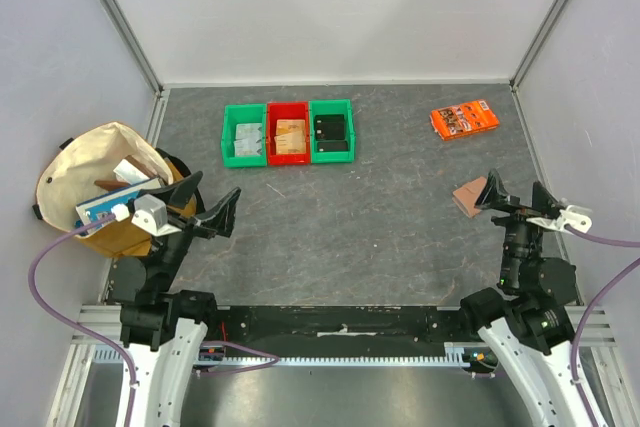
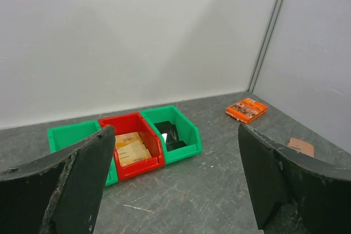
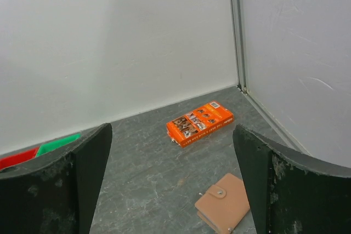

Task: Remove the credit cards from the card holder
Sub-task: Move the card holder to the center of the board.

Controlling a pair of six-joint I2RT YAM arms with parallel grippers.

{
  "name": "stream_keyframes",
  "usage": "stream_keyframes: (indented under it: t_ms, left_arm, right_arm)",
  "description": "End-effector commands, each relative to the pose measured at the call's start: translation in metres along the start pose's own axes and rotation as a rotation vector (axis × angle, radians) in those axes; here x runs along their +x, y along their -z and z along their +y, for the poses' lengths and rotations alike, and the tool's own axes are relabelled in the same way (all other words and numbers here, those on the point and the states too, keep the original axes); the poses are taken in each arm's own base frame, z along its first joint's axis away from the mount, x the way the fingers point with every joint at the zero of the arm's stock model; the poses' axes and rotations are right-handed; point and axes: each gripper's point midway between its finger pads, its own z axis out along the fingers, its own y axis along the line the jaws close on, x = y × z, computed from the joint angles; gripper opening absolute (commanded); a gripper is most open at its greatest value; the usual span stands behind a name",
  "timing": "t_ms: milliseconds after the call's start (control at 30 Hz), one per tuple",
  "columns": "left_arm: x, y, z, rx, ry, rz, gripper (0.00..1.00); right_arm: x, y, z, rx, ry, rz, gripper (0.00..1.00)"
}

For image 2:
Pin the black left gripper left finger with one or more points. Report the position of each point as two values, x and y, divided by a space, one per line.
60 192

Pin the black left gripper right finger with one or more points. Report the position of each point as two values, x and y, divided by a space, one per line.
291 192

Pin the tan leather card holder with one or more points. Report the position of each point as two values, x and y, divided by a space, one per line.
302 146

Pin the beige cards in red bin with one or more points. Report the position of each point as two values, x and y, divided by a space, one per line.
131 149

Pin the black cards in green bin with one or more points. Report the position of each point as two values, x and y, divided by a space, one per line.
170 135

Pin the left green plastic bin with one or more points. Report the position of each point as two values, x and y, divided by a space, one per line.
67 135

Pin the green plastic bin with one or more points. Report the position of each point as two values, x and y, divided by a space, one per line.
187 132
67 135

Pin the red plastic bin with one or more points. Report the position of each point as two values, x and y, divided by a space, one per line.
134 122

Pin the orange screw box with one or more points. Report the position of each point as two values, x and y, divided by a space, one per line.
246 110

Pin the right green plastic bin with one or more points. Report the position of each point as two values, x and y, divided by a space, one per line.
187 132

